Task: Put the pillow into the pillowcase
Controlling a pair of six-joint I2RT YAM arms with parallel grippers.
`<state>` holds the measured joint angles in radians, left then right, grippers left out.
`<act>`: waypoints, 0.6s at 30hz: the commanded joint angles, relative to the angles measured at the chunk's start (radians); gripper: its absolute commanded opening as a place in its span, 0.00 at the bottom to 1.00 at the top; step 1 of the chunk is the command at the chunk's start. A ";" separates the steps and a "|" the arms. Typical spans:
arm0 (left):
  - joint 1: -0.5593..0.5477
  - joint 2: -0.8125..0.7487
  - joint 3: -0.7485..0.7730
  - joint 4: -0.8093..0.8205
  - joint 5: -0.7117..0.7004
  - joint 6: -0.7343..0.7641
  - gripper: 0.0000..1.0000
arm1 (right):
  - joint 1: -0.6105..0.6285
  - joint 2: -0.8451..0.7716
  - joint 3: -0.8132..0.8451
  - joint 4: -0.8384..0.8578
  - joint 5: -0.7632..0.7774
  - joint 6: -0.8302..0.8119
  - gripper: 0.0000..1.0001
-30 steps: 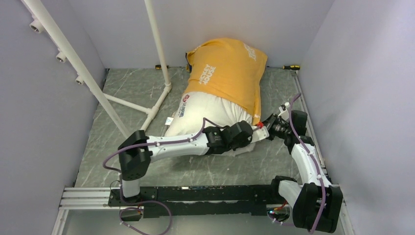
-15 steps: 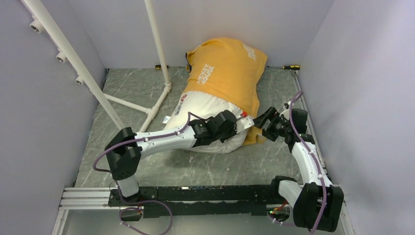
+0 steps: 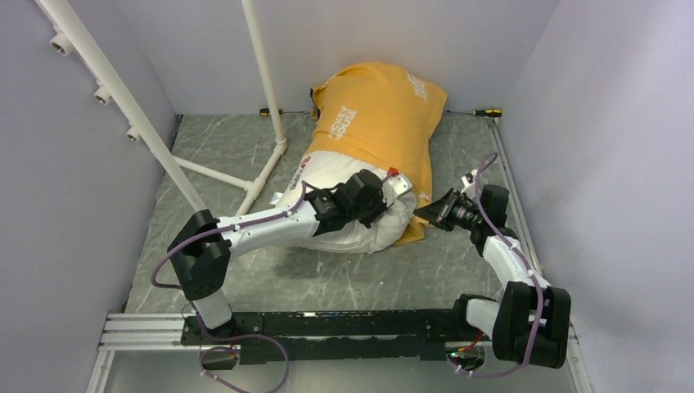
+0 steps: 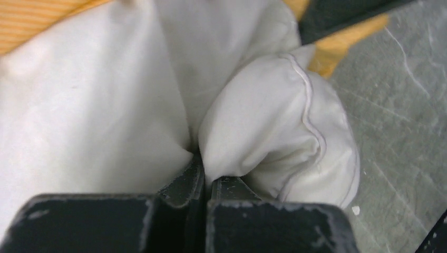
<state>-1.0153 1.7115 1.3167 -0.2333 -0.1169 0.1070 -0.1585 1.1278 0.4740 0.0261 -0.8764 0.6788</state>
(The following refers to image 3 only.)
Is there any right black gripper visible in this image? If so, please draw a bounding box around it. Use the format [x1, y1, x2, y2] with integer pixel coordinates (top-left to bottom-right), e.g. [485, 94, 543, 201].
[413, 188, 483, 232]

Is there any white pillow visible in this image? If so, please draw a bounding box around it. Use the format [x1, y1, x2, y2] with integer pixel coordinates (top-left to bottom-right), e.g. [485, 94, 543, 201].
[278, 151, 417, 254]

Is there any yellow and blue pillowcase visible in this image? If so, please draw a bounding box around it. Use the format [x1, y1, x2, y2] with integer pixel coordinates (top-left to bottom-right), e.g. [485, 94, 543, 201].
[303, 62, 448, 245]

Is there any white pvc pipe rack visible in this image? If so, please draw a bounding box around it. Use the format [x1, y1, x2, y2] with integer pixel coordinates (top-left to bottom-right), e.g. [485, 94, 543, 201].
[35, 1, 288, 215]

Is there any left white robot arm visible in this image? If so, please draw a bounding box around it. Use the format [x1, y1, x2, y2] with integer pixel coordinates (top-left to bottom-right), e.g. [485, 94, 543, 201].
[162, 169, 389, 344]

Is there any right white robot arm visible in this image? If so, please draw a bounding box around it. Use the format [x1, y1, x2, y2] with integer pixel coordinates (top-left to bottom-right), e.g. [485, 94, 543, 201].
[414, 185, 571, 368]

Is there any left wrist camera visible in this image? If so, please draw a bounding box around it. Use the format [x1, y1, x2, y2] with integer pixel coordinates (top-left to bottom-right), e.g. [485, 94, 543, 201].
[382, 167, 412, 206]

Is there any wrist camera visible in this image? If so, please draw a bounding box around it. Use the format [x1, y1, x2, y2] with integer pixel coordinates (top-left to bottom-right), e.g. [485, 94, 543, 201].
[461, 169, 478, 192]
[382, 167, 412, 206]

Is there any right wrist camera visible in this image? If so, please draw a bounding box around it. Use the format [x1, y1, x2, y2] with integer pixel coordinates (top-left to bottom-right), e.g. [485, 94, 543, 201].
[461, 169, 478, 192]

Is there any right yellow handled screwdriver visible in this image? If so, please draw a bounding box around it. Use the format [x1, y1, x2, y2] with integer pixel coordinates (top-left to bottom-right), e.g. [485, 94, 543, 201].
[445, 108, 502, 119]

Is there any yellow handled screwdriver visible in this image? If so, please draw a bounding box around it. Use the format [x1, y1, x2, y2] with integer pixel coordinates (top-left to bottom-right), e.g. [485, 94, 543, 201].
[259, 107, 309, 116]
[445, 108, 502, 119]

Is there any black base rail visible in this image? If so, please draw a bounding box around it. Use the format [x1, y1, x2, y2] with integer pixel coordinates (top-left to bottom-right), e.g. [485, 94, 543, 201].
[180, 304, 488, 365]

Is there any left yellow handled screwdriver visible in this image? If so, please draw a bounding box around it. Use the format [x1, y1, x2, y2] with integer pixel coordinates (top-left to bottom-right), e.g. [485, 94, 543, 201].
[259, 107, 309, 116]

